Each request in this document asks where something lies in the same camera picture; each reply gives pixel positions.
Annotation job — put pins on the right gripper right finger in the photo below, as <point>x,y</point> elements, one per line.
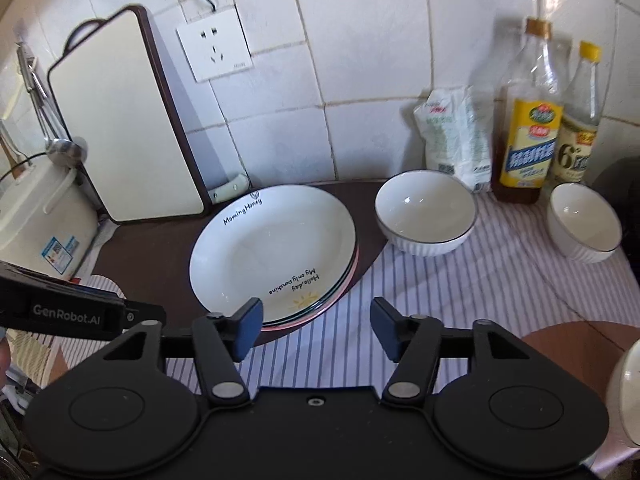
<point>491,399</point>

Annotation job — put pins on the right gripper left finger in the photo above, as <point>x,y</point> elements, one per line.
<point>119,410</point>

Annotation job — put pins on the large white ribbed bowl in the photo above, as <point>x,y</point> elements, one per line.
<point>425,213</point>

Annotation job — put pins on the white Morning Honey plate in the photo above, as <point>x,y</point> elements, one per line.
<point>288,246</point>

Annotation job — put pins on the person's left hand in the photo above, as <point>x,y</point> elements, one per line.
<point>5,358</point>

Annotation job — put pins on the white rice cooker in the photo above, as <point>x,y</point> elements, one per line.
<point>47,222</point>

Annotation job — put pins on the white ribbed bowl right edge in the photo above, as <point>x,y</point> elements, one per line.
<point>622,398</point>

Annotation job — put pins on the purple striped cloth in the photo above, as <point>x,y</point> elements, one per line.
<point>316,409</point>

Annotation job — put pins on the steel ladle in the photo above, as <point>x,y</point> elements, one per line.
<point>59,148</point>

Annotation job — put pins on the white ribbed bowl by bottles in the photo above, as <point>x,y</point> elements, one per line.
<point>582,224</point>

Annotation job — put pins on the white cutting board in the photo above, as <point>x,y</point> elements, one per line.
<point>114,98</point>

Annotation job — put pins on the black wok with lid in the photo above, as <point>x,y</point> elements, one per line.
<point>619,184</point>

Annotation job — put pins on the yellow label oil bottle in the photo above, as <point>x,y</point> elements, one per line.
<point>530,120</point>

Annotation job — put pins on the clear vinegar bottle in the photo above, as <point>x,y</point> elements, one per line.
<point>580,120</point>

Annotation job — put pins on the white plastic seasoning bag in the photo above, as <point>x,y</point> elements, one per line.
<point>456,128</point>

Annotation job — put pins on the white wall socket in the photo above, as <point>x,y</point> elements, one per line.
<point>215,46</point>

